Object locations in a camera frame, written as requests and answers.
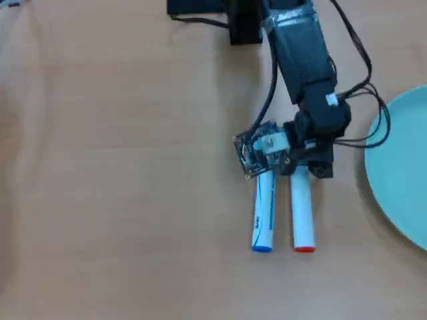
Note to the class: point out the pale object at table edge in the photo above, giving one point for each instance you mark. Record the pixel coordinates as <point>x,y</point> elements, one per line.
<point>10,3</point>

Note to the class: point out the light blue plate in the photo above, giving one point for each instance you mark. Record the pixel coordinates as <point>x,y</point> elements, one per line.
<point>400,160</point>

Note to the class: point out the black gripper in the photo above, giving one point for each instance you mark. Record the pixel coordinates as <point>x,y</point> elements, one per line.
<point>323,116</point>

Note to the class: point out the camera circuit board with lens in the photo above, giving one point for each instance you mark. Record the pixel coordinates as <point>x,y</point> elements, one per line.
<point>260,150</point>

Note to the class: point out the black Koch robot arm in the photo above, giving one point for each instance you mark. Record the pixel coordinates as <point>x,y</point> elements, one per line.
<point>300,50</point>

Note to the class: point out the blue capped white marker pen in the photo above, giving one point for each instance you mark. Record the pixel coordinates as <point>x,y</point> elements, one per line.
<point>262,213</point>

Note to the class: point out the red capped white marker pen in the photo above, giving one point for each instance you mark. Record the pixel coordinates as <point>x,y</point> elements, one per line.
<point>303,213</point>

